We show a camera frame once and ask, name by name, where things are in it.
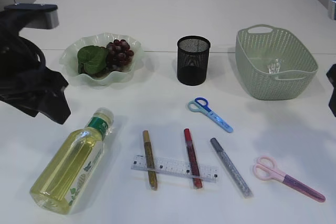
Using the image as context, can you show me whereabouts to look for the green woven plastic basket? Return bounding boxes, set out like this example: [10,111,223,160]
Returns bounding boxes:
[235,24,319,100]

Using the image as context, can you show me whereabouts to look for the clear plastic sheet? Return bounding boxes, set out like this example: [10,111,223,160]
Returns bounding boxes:
[267,58,283,74]

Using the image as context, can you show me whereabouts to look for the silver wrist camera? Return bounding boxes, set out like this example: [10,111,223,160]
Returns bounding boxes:
[328,0,336,20]
[1,3,59,30]

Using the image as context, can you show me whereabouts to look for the pink handled scissors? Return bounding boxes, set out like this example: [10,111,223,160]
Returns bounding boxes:
[253,156,326,203]

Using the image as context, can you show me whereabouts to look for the pale green wavy plate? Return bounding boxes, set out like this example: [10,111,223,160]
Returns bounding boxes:
[59,33,144,86]

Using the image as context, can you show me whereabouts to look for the gold glitter pen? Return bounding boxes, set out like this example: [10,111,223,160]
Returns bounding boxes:
[142,130,158,190]

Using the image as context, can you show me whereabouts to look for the silver glitter pen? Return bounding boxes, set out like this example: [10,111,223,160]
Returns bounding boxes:
[210,137,253,198]

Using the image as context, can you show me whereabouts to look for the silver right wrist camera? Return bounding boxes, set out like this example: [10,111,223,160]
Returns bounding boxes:
[328,0,336,20]

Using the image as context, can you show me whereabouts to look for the black mesh pen holder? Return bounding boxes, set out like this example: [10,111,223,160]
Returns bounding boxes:
[177,35,211,86]

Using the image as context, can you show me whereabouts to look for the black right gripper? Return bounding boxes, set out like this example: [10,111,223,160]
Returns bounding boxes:
[325,63,336,118]

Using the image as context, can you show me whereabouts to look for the green tea bottle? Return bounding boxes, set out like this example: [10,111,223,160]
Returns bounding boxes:
[30,108,114,215]

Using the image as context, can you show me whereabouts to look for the clear plastic ruler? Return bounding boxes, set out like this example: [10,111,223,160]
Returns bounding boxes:
[131,155,219,183]

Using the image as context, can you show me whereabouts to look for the red glitter pen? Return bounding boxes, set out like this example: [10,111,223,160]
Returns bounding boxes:
[184,129,203,189]

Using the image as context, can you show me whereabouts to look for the purple grape bunch with leaf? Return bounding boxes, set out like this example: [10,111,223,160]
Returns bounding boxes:
[77,39,134,78]

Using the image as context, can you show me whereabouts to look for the blue handled scissors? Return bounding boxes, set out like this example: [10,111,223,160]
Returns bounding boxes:
[187,97,234,133]

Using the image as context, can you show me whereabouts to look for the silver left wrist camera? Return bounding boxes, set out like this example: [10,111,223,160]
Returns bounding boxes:
[1,3,59,30]

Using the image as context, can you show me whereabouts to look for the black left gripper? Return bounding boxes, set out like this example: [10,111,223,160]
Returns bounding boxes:
[1,15,71,124]

